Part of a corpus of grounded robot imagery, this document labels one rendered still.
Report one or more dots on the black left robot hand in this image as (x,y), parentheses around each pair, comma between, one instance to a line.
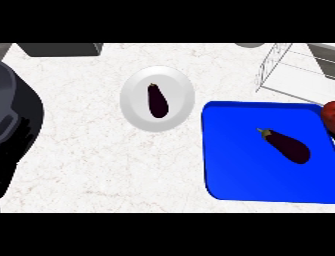
(8,110)

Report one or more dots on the dark grey block appliance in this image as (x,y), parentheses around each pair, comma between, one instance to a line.
(60,49)

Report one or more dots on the grey round object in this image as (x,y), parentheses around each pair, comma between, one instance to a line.
(250,45)

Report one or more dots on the dark purple eggplant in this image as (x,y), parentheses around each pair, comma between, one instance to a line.
(288,146)
(157,101)

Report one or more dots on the blue tray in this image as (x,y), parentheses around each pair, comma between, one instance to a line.
(253,166)

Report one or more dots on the white oval plate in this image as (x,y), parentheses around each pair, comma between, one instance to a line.
(135,100)

